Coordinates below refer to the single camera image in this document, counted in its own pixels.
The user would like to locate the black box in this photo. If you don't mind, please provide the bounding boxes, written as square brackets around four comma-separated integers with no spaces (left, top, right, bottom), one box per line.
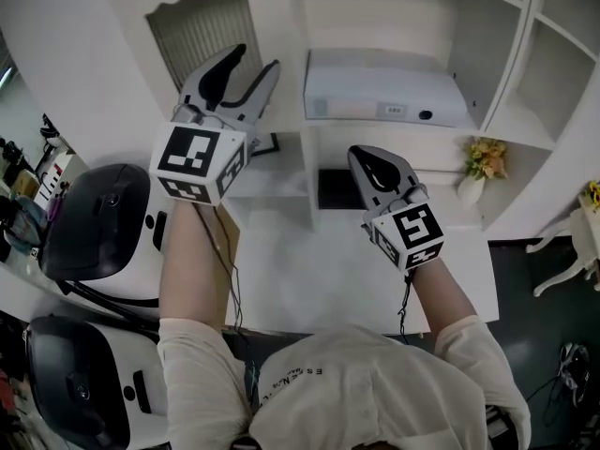
[317,168,368,211]

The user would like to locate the person's cream shirt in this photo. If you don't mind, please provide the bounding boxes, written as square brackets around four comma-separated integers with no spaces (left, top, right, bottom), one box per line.
[157,314,532,450]

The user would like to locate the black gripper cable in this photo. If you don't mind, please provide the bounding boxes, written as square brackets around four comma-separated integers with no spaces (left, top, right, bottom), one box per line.
[396,268,415,346]
[192,202,246,341]

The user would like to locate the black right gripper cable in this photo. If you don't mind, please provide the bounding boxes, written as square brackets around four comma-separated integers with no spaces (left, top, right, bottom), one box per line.
[396,268,415,346]

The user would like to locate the yellow sunflower bunch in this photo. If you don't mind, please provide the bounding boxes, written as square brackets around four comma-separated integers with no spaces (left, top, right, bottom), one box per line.
[578,180,600,213]

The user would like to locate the yellow flowers in white vase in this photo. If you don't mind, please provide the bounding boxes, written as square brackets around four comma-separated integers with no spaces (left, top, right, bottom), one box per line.
[457,137,510,206]

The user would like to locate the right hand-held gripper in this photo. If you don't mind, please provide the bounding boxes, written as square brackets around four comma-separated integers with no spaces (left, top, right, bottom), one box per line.
[347,144,445,271]

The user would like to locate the black and white robot head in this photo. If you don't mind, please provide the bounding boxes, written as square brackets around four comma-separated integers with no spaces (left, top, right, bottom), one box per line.
[37,162,171,302]
[23,314,171,450]

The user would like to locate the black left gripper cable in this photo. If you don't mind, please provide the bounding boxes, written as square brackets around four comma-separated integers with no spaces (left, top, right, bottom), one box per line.
[192,202,246,341]

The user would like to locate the small white side table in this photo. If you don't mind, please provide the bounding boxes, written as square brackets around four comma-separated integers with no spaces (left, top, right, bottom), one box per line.
[524,202,600,299]

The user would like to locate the white printer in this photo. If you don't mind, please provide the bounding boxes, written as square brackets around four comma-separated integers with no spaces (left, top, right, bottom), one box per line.
[303,48,477,129]

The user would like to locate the cluttered background shelf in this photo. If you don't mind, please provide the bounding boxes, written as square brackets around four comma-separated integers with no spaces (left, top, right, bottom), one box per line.
[0,112,76,264]

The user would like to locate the person's right forearm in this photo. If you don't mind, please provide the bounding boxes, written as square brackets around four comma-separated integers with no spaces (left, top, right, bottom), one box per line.
[411,254,480,344]

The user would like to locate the person's left forearm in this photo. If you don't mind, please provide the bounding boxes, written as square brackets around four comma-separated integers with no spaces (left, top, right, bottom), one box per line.
[157,198,235,335]

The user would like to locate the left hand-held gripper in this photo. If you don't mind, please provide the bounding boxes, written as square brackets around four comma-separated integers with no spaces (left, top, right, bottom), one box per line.
[148,43,281,207]

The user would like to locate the white shelf cabinet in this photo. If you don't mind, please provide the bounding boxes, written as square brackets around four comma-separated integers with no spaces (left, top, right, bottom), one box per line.
[280,0,600,233]

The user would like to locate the tangle of black floor cables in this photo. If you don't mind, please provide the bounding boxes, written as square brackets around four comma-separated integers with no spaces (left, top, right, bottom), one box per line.
[523,341,595,427]

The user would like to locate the white louvred cabinet door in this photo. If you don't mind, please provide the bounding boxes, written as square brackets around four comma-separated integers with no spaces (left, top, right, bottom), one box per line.
[100,0,306,135]

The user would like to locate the black picture frame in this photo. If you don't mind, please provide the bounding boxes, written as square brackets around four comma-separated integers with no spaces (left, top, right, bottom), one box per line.
[251,132,281,158]

